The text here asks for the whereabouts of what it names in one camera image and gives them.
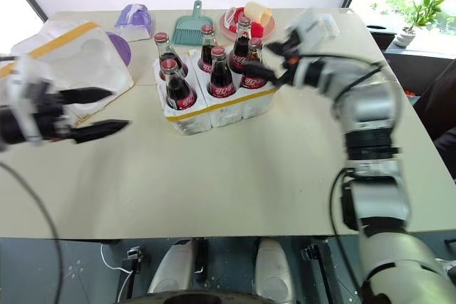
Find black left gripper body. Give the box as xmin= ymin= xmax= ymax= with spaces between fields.
xmin=38 ymin=90 xmax=75 ymax=142

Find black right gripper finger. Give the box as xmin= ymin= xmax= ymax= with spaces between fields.
xmin=243 ymin=61 xmax=283 ymax=86
xmin=266 ymin=41 xmax=292 ymax=57

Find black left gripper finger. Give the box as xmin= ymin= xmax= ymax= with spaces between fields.
xmin=68 ymin=119 xmax=130 ymax=145
xmin=59 ymin=87 xmax=114 ymax=106

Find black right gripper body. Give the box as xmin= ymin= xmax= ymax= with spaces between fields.
xmin=279 ymin=29 xmax=304 ymax=86

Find glass cola bottle red cap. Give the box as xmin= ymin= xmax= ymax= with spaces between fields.
xmin=228 ymin=15 xmax=253 ymax=75
xmin=197 ymin=23 xmax=219 ymax=74
xmin=240 ymin=36 xmax=269 ymax=90
xmin=207 ymin=46 xmax=237 ymax=100
xmin=160 ymin=58 xmax=198 ymax=111
xmin=153 ymin=31 xmax=189 ymax=81

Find white foam box yellow tape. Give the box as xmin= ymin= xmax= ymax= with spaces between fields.
xmin=0 ymin=19 xmax=136 ymax=127

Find white foam crate yellow tape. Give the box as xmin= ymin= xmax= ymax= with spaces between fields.
xmin=152 ymin=48 xmax=279 ymax=137

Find pink round plate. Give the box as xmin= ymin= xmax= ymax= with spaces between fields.
xmin=218 ymin=6 xmax=277 ymax=44

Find red toy pieces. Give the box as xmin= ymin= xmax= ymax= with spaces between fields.
xmin=227 ymin=19 xmax=267 ymax=38

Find cream paper cup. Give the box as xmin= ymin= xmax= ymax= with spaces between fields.
xmin=244 ymin=1 xmax=273 ymax=24

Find white red striped item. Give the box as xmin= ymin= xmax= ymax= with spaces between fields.
xmin=223 ymin=6 xmax=247 ymax=31

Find purple round plate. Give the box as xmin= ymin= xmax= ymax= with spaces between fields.
xmin=105 ymin=31 xmax=133 ymax=69

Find green plastic dustpan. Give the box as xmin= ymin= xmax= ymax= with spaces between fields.
xmin=171 ymin=0 xmax=216 ymax=47

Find purple tissue pack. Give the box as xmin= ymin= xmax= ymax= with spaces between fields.
xmin=114 ymin=3 xmax=156 ymax=43

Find black bin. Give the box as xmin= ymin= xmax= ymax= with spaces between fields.
xmin=366 ymin=23 xmax=398 ymax=53

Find black table clamp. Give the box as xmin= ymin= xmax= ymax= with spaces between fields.
xmin=126 ymin=246 xmax=144 ymax=277

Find potted green plant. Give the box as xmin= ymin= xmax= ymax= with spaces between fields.
xmin=393 ymin=0 xmax=447 ymax=48

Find person in dark clothes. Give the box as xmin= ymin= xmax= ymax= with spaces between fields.
xmin=412 ymin=58 xmax=456 ymax=179

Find white rounded robot leg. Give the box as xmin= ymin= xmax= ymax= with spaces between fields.
xmin=147 ymin=239 xmax=200 ymax=296
xmin=253 ymin=237 xmax=297 ymax=304

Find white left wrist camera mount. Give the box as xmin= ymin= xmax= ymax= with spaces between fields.
xmin=10 ymin=55 xmax=55 ymax=145

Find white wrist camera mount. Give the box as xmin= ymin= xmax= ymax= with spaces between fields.
xmin=10 ymin=55 xmax=55 ymax=145
xmin=284 ymin=7 xmax=340 ymax=88

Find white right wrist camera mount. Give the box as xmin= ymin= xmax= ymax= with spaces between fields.
xmin=284 ymin=7 xmax=340 ymax=88

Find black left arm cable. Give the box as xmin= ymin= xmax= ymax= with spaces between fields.
xmin=0 ymin=162 xmax=64 ymax=304

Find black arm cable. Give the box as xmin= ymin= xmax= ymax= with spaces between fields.
xmin=0 ymin=162 xmax=64 ymax=304
xmin=328 ymin=61 xmax=386 ymax=304

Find white thin cable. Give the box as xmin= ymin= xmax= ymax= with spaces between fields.
xmin=100 ymin=242 xmax=134 ymax=302

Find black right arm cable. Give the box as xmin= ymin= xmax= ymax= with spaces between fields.
xmin=328 ymin=61 xmax=386 ymax=304

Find black table frame bracket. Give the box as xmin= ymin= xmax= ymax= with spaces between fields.
xmin=300 ymin=236 xmax=361 ymax=304

